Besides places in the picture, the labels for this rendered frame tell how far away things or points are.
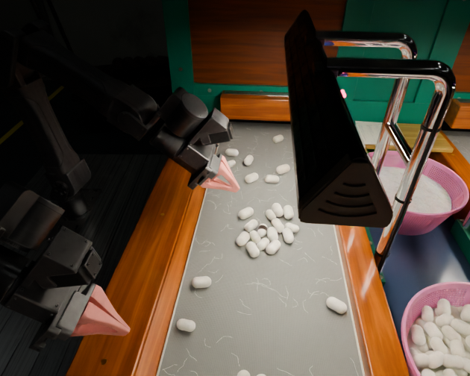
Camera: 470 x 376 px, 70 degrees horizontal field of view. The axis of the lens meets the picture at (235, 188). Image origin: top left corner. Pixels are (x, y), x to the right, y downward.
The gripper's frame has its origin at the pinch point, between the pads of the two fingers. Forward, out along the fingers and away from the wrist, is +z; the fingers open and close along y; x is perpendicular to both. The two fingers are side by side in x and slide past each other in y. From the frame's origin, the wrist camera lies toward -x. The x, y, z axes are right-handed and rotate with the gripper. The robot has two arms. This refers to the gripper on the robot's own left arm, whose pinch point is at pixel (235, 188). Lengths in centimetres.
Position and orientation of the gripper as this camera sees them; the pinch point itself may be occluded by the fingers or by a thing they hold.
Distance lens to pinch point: 72.0
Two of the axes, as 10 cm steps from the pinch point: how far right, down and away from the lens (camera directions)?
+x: -6.4, 5.7, 5.1
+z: 7.6, 5.6, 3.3
